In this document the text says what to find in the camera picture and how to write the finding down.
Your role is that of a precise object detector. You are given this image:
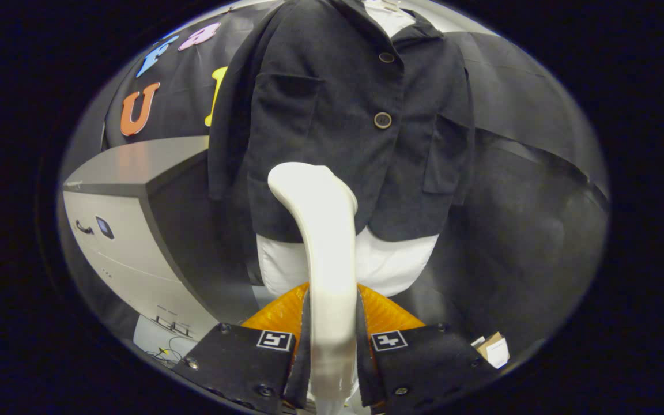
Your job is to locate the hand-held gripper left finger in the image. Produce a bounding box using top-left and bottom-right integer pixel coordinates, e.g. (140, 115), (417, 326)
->
(171, 282), (311, 414)

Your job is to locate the white garment steamer head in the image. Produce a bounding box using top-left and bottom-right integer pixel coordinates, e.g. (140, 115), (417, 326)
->
(267, 163), (359, 415)

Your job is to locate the black blazer jacket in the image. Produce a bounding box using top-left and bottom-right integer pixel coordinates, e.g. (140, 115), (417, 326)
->
(208, 0), (477, 243)

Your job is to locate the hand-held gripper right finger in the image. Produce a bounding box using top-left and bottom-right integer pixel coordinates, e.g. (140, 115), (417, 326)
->
(357, 282), (497, 413)

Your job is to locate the grey cabinet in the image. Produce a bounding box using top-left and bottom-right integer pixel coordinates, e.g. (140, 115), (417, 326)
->
(61, 135), (263, 341)

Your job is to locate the small cardboard box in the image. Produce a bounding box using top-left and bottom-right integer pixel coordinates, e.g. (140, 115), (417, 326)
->
(470, 331), (510, 369)

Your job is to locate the white mannequin torso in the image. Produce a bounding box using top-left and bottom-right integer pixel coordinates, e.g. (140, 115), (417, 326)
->
(256, 0), (441, 297)

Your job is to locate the thin floor cable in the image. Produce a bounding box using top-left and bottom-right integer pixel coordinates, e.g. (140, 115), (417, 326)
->
(148, 337), (194, 367)

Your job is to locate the black backdrop cloth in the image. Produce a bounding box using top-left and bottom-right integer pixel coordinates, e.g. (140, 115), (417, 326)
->
(58, 6), (609, 358)

